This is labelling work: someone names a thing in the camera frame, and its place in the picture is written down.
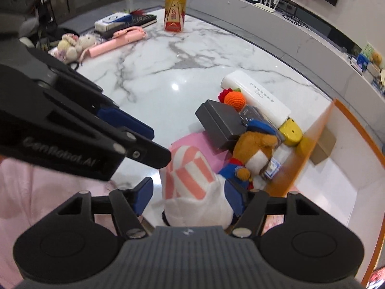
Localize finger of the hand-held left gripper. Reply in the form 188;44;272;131
26;47;154;141
45;75;173;170

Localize orange storage box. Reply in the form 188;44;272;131
264;98;385;287

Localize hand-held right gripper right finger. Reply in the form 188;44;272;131
225;181;320;239

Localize white router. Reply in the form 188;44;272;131
254;0;282;13

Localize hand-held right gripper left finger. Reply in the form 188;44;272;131
57;177;154;239

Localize orange crocheted fruit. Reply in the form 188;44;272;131
224;89;246;112

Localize yellow plastic case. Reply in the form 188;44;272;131
278;118;303;147

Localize grey TV console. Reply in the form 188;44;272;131
150;0;385;97

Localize red crocheted fruit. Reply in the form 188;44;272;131
218;88;233;103

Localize small blue white box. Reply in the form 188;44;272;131
263;158;282;182

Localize white blue tissue box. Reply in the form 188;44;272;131
94;11;133;33

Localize cream plush doll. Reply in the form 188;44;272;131
50;33;97;64

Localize brown cardboard piece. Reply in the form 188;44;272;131
310;126;337;166

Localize white pink-striped plush toy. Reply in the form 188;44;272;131
162;144;236;227

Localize dark foil packet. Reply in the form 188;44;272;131
239;105;285;145

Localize dark grey cloth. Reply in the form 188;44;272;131
0;0;50;34

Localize pink cloth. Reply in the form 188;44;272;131
0;156;121;289

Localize blue packet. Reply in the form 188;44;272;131
356;53;370;70

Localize brown plush toy blue hat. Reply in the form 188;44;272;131
218;120;279;188

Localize black keyboard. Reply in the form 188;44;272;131
120;13;158;31

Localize orange tea bottle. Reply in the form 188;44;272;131
164;0;187;33

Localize grey cardboard box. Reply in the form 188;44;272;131
195;99;248;151

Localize pink paper sheet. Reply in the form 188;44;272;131
168;132;233;176

